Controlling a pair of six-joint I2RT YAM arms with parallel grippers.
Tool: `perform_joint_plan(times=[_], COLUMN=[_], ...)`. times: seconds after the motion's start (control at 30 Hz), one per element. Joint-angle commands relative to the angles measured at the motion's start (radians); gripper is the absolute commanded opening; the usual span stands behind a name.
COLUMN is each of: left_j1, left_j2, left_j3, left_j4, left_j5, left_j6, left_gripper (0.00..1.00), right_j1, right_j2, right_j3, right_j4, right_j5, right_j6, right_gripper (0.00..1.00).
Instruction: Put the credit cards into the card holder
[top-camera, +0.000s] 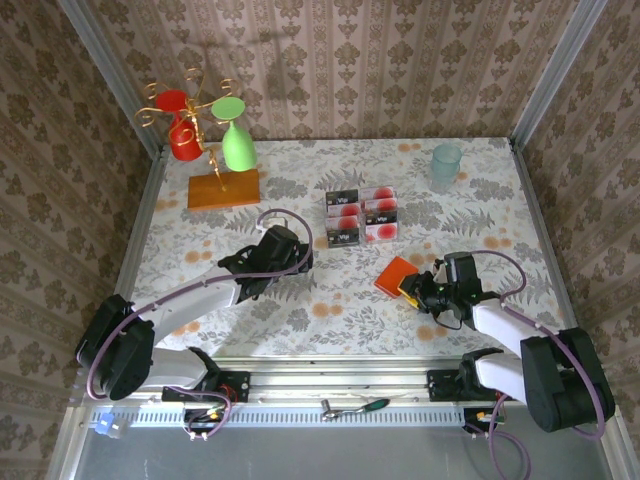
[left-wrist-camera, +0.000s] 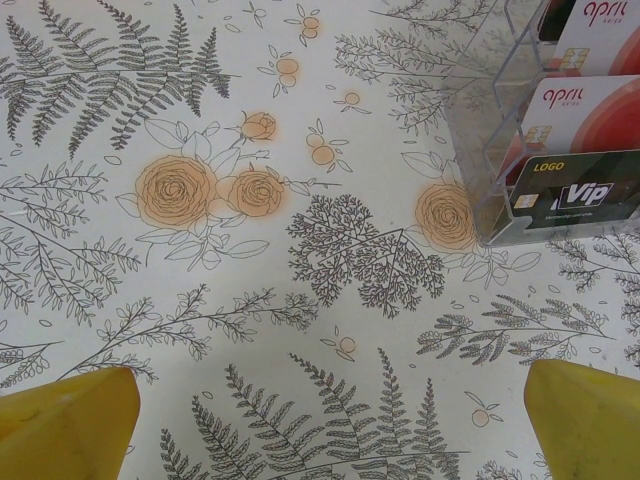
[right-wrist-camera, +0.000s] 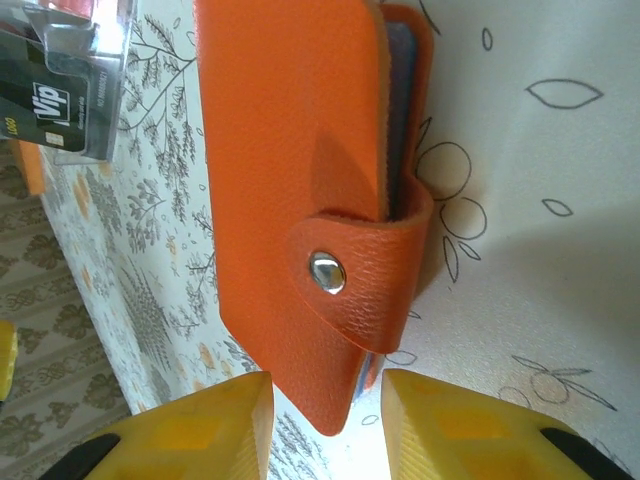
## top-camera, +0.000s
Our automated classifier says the orange card holder wallet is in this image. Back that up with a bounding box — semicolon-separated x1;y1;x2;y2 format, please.
373;256;420;300

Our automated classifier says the floral tablecloth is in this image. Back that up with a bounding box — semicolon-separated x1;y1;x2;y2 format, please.
117;137;576;359

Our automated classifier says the green wine glass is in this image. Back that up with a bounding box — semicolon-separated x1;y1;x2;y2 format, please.
210;97;258;173

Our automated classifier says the teal translucent plastic cup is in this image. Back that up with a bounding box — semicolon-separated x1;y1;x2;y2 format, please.
430;144;463;194

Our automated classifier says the red wine glass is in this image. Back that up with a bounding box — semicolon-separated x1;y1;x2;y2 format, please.
154;88;206;162

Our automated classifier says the grey metal shelf panel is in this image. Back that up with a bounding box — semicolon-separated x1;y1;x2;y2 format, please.
47;405;629;480

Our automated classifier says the blue white small connector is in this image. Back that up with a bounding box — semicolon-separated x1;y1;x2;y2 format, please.
92;410;127;441

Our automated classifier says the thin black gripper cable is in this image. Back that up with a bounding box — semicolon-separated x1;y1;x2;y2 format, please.
432;307;464;331

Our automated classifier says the gold wire rack wooden base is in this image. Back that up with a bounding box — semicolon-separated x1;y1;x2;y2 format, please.
133;68;262;211

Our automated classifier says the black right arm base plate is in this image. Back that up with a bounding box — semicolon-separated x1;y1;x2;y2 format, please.
427;368;506;402

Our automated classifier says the aluminium mounting rail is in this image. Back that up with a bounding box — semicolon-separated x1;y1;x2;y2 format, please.
69;355;526;407

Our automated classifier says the black power connector bracket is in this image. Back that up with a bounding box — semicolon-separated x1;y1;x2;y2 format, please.
182;407;229;436
462;407;501;435

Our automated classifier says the aluminium table side rail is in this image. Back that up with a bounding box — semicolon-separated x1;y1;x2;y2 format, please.
508;138;581;331
113;148;170;304

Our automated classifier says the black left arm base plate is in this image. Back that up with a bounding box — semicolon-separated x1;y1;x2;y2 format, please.
160;370;251;404

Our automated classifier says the ratchet wrench green black handle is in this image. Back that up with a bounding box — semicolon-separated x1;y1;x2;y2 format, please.
321;397;394;421

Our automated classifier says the white slotted cable duct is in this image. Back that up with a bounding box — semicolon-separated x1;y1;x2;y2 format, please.
87;403;469;429

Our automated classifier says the aluminium frame post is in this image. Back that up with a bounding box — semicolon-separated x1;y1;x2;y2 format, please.
57;0;169;159
509;0;609;149

